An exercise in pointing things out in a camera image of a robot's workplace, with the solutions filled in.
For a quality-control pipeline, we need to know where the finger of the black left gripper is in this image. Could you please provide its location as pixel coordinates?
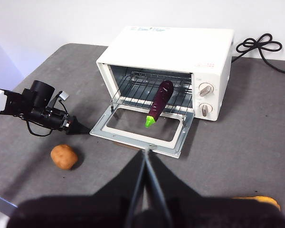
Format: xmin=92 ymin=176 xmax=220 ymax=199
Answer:
xmin=70 ymin=115 xmax=90 ymax=133
xmin=66 ymin=125 xmax=90 ymax=135

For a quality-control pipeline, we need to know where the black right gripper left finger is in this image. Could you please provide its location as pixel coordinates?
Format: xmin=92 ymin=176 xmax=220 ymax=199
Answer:
xmin=9 ymin=150 xmax=146 ymax=228

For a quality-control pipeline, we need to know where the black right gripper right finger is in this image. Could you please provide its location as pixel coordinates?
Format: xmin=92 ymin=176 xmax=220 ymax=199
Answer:
xmin=146 ymin=150 xmax=285 ymax=228

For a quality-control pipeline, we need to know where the oven glass door with handle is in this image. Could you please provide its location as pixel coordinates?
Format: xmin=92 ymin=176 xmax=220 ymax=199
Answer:
xmin=89 ymin=104 xmax=195 ymax=159

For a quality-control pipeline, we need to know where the purple eggplant with green stem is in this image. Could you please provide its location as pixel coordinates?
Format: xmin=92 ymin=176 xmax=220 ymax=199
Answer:
xmin=144 ymin=80 xmax=174 ymax=129

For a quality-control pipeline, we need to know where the beige oven knob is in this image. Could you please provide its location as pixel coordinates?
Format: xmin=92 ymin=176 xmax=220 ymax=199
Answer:
xmin=198 ymin=102 xmax=213 ymax=118
xmin=198 ymin=83 xmax=215 ymax=97

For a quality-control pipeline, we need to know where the cream white toaster oven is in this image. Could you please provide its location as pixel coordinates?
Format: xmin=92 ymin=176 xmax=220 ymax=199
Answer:
xmin=89 ymin=25 xmax=236 ymax=159

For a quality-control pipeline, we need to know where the brown potato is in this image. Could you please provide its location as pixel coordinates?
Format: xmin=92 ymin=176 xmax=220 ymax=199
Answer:
xmin=50 ymin=144 xmax=78 ymax=171

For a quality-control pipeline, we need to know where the orange-yellow food item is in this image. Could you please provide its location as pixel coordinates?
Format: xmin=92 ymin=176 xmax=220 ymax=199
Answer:
xmin=232 ymin=195 xmax=281 ymax=211

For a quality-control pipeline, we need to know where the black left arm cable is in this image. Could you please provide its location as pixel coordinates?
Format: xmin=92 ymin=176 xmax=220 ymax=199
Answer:
xmin=25 ymin=118 xmax=55 ymax=138

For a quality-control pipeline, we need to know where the metal wire oven rack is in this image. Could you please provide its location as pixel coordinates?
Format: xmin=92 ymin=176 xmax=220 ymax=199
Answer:
xmin=110 ymin=70 xmax=193 ymax=121

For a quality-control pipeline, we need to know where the black oven power cable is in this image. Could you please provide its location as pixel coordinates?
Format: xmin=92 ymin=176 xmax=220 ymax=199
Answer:
xmin=231 ymin=33 xmax=285 ymax=75

